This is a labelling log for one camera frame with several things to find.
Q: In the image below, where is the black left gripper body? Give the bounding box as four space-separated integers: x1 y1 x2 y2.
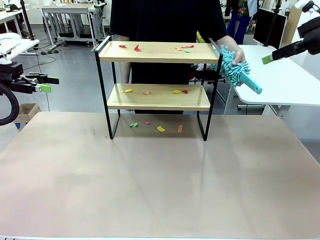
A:
0 62 35 95

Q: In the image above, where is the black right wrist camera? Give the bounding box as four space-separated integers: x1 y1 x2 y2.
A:
301 0 316 13

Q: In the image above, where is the teal microfiber duster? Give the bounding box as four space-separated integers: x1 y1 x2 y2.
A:
211 44 263 95

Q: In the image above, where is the small white table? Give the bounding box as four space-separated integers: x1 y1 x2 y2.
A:
0 39 40 61

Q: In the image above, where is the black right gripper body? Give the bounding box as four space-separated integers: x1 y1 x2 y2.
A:
297 18 320 56

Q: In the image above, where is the large white side table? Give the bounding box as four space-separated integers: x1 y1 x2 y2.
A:
223 44 320 116

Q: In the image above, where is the person's torso in black shirt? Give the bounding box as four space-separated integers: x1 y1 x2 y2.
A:
109 0 228 115

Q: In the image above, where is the person's right forearm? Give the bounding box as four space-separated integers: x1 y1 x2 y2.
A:
117 34 132 85

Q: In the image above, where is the black tripod pole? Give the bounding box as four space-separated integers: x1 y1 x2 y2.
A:
19 0 35 41

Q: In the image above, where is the brown cardboard box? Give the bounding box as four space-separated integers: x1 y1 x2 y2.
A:
14 103 42 125

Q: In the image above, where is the black computer monitor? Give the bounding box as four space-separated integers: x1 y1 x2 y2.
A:
253 7 287 50

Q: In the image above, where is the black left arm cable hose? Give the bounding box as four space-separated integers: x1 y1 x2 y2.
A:
0 82 20 127

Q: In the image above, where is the bystander in blue trousers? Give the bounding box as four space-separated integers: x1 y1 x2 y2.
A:
223 0 259 45

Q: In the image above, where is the black metal wooden two-tier shelf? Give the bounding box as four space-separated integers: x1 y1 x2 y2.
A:
94 35 224 142

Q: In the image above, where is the black office chair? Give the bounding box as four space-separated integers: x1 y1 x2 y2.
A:
188 63 227 87

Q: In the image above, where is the light wooden panel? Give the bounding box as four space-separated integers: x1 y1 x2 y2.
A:
284 6 305 48

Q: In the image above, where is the person's left hand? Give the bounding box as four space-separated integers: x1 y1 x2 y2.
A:
231 47 248 67

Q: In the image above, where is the grey metal workbench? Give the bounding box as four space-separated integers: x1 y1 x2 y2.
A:
41 3 106 48

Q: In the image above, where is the person's left forearm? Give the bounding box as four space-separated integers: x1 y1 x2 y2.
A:
214 34 242 52

